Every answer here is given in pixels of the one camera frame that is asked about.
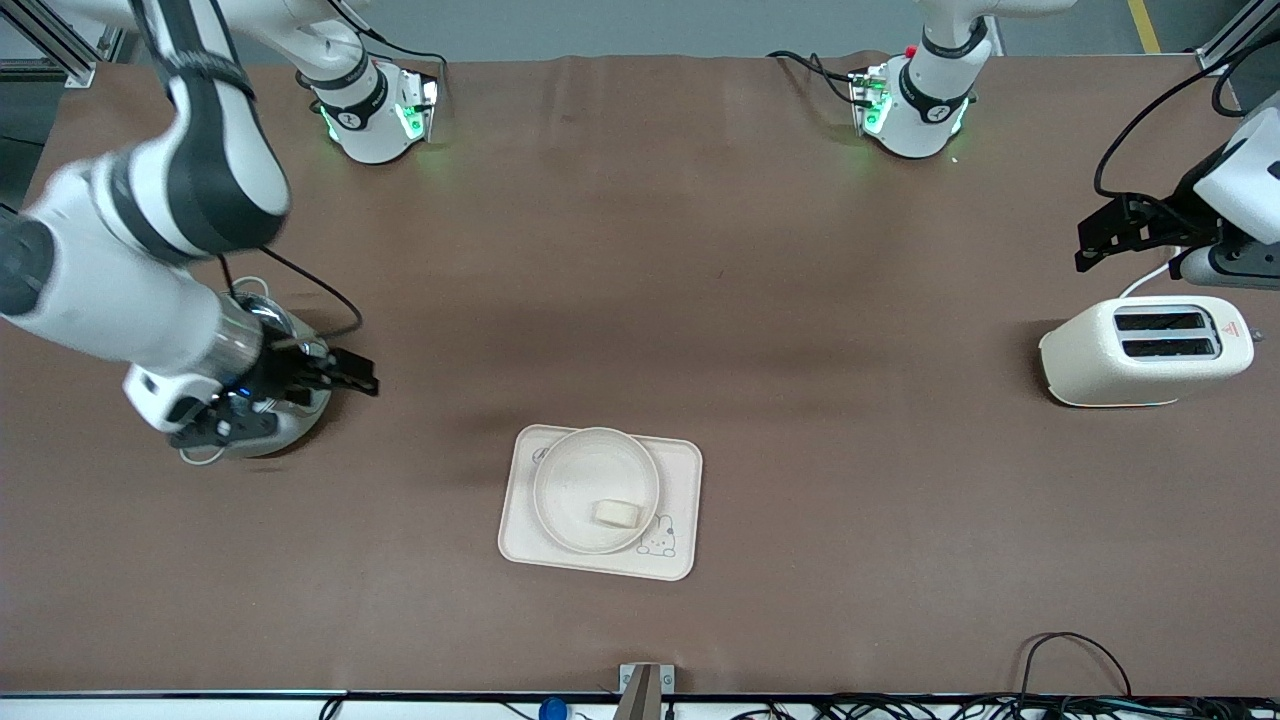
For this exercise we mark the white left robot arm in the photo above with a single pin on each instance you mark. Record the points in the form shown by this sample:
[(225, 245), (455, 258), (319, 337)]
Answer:
[(930, 90)]

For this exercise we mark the small white bun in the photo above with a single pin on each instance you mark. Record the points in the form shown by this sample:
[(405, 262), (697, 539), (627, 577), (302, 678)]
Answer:
[(616, 513)]

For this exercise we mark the cream round plate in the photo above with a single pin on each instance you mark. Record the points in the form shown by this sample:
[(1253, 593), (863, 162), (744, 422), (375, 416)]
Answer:
[(585, 480)]

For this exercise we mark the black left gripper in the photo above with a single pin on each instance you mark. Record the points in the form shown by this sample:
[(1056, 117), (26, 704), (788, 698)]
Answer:
[(1176, 213)]

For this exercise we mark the cream two-slot toaster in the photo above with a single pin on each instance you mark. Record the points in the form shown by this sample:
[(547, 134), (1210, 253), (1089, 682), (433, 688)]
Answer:
[(1090, 360)]

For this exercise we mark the glass pot lid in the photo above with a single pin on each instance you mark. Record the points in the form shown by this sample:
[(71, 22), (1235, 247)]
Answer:
[(277, 318)]

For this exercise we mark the steel electric cooking pot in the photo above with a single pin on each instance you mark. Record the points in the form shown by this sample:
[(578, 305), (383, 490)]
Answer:
[(302, 425)]

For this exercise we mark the aluminium frame profile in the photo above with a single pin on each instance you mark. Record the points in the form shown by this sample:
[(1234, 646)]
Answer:
[(70, 55), (1235, 35)]

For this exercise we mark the blue round cap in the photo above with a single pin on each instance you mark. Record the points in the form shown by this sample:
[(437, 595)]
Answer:
[(552, 709)]

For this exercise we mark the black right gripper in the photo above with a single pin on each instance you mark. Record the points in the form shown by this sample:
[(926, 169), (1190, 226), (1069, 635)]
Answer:
[(278, 374)]

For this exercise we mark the cream rabbit print tray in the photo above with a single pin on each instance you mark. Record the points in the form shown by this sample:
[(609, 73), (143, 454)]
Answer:
[(680, 470)]

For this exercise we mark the metal table edge bracket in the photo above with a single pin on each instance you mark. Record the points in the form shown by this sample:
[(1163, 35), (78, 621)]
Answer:
[(640, 690)]

